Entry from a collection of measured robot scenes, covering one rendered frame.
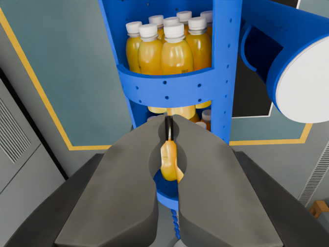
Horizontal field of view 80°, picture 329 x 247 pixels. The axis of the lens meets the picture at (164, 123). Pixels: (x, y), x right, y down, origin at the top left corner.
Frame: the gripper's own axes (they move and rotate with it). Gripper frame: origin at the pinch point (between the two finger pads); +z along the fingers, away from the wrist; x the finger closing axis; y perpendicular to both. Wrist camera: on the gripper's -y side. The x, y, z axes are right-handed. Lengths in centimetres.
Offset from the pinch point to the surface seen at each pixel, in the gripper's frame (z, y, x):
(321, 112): 45, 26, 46
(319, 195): 161, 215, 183
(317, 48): 43, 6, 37
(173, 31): 30.1, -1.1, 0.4
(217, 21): 26.2, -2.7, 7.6
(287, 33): 56, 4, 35
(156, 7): 51, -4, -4
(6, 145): 119, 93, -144
